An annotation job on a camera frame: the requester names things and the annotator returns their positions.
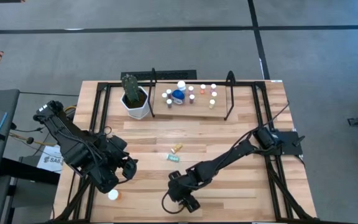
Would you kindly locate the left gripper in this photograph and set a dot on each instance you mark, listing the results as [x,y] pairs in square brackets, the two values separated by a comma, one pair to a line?
[104,180]

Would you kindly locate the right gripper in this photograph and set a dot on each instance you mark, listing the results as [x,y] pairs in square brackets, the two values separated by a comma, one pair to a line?
[183,186]

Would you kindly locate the teal vial pink contents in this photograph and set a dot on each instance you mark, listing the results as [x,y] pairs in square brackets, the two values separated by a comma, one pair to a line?
[169,103]

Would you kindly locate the dark red vial white cap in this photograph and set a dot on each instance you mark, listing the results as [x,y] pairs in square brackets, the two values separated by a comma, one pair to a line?
[191,99]

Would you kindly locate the blue lid jar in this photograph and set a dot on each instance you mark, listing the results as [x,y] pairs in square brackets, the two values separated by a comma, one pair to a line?
[177,95]

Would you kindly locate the small teal vial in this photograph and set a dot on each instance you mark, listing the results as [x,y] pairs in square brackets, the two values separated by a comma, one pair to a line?
[164,95]

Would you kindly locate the pink vial white cap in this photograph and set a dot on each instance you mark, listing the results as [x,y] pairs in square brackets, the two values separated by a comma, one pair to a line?
[213,87]
[190,89]

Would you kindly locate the orange vial white cap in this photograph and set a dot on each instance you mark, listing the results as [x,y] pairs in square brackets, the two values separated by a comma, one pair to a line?
[202,88]

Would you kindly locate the white bottle teal label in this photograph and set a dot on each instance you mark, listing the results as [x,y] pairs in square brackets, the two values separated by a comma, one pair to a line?
[181,84]

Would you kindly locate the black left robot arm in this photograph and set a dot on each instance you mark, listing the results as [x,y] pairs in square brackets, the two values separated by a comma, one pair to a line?
[73,146]

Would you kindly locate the white round cap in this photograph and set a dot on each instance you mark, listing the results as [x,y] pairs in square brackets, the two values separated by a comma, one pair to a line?
[113,194]

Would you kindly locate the green vial white cap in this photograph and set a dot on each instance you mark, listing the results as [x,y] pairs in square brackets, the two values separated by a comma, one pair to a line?
[172,158]

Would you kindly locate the amber vial white cap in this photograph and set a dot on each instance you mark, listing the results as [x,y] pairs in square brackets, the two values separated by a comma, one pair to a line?
[177,147]

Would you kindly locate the white printed paper sheet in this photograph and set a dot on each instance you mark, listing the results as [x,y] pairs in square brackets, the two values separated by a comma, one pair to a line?
[50,161]

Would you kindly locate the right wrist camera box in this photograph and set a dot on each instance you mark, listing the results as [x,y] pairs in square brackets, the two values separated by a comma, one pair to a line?
[191,206]

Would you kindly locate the wooden shelf black metal frame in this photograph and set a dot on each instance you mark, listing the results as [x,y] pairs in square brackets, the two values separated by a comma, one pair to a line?
[197,109]

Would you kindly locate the black table frame rails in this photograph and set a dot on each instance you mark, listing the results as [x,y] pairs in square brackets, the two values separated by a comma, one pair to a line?
[113,84]

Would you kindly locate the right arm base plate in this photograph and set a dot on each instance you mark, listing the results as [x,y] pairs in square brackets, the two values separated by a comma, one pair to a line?
[291,143]

